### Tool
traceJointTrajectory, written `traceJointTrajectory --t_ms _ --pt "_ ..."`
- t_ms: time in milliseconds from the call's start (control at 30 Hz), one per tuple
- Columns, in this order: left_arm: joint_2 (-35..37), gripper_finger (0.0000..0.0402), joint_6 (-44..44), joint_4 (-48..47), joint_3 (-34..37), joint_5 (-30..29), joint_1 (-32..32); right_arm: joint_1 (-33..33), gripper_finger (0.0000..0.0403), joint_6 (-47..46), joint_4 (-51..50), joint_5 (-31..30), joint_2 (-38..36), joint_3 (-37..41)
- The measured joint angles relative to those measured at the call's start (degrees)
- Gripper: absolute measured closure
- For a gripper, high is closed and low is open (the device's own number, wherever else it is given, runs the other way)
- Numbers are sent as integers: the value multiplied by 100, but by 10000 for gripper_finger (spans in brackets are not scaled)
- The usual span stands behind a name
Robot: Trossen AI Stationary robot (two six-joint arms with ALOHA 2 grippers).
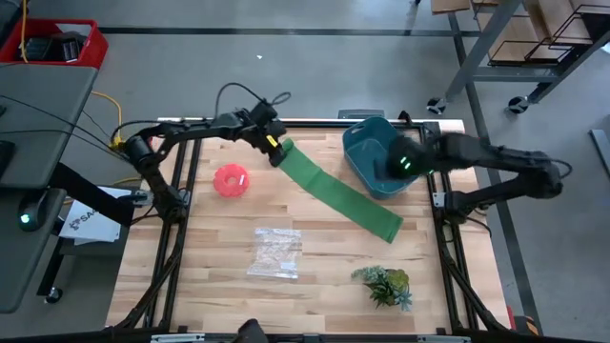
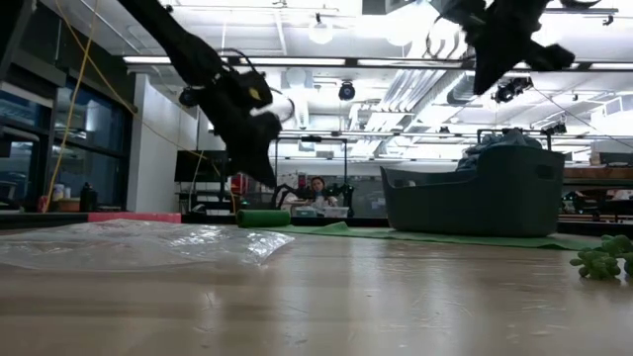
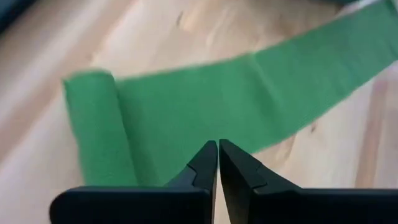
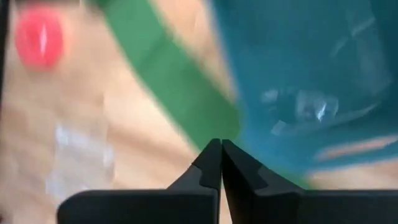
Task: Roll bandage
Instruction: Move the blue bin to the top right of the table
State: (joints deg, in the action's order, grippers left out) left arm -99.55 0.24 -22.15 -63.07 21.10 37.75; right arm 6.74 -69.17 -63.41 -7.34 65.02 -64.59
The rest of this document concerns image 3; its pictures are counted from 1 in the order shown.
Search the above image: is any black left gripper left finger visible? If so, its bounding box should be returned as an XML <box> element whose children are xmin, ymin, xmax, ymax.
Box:
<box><xmin>49</xmin><ymin>140</ymin><xmax>218</xmax><ymax>224</ymax></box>

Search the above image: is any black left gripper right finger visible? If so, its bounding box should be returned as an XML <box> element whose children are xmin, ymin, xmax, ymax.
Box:
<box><xmin>219</xmin><ymin>139</ymin><xmax>398</xmax><ymax>224</ymax></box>

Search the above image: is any green elastic bandage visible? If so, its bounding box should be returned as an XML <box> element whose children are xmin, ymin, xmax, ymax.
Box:
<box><xmin>63</xmin><ymin>0</ymin><xmax>398</xmax><ymax>187</ymax></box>

